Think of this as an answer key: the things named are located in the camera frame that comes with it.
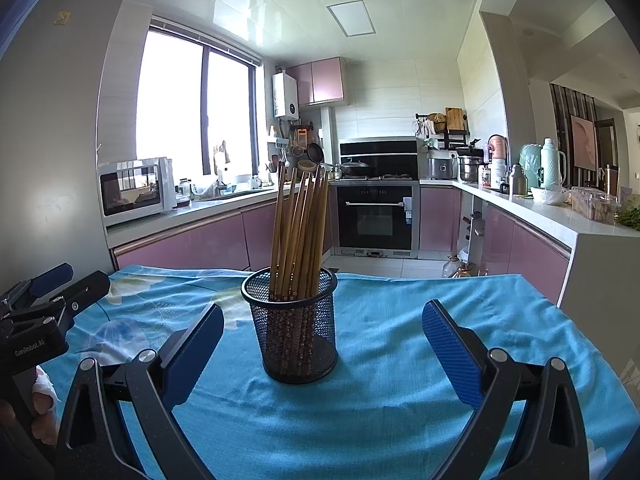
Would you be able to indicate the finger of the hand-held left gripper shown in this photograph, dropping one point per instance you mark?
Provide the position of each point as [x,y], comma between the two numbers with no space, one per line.
[87,287]
[47,276]

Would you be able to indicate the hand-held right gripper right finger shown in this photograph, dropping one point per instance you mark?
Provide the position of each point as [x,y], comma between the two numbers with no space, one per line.
[450,355]

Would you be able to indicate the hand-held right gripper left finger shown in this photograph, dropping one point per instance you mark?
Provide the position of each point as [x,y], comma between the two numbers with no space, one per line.
[200,350]

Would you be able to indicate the black mesh utensil holder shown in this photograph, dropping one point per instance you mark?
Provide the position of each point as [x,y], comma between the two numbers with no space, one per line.
[300,340]

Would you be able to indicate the bunch of wooden chopsticks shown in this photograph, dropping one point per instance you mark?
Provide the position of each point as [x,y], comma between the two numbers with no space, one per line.
[295,230]

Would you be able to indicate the person's left hand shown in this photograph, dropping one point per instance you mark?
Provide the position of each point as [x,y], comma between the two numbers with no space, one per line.
[45,420]

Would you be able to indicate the blue printed tablecloth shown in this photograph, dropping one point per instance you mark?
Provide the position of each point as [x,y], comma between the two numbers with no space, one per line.
[375,360]

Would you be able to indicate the clear bottle on floor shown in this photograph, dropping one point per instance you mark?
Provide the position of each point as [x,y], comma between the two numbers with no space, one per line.
[452,267]

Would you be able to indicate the white microwave oven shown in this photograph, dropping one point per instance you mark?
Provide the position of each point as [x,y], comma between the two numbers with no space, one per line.
[132,192]

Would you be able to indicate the pink kitchen base cabinets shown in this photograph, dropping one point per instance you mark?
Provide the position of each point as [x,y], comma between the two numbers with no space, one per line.
[210,240]

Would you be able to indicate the grey refrigerator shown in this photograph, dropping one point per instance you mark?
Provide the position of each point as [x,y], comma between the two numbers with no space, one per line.
[50,135]

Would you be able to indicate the black built-in oven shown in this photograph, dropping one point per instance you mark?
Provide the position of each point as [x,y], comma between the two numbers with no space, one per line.
[375,220]

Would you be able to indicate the white kitchen countertop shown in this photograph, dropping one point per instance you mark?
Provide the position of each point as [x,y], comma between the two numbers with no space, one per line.
[550,215]

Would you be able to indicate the steel stock pot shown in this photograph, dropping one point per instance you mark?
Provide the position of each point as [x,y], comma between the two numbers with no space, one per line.
[470,170]

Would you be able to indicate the steel thermos bottle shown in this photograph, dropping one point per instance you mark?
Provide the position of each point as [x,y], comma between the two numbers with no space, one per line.
[515,180]

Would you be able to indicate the white plastic bottle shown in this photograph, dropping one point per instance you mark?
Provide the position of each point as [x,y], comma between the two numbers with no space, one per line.
[499,174]

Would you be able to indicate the silver rice cooker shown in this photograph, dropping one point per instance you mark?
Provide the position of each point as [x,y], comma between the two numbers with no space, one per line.
[441,167]

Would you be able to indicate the kitchen window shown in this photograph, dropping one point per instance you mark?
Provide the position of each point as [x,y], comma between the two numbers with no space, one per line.
[175,105]

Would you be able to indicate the black wok with lid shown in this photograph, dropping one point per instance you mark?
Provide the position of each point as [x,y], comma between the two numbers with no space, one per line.
[356,169]

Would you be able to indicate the clear plastic food container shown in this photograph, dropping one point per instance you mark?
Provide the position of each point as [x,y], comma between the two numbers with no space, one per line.
[595,205]

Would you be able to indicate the pink insulated container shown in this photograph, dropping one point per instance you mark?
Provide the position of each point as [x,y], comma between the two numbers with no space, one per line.
[497,147]

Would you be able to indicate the black range hood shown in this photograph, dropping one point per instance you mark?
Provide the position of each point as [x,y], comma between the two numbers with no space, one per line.
[380,152]

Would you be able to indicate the black kitchen shelf rack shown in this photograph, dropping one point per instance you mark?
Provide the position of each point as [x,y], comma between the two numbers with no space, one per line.
[450,137]

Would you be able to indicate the mint green thermos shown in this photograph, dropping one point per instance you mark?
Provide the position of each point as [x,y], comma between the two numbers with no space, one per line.
[552,162]

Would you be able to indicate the bunch of green vegetables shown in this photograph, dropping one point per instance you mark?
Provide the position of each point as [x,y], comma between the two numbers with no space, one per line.
[631,219]

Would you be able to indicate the hanging black frying pan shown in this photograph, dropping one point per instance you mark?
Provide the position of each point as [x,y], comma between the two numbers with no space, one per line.
[315,152]

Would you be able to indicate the wooden cutting board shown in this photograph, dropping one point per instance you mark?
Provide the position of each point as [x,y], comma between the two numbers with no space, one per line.
[455,119]

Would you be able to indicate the square ceiling light panel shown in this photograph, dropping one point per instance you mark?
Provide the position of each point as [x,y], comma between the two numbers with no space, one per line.
[350,19]

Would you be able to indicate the framed wall picture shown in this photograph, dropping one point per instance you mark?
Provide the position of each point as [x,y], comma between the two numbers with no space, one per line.
[584,142]

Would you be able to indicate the white wall water heater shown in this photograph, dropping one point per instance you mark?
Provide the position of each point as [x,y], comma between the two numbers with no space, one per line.
[285,97]

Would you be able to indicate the pink upper wall cabinets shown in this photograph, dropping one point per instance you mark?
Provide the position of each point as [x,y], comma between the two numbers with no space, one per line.
[320,82]

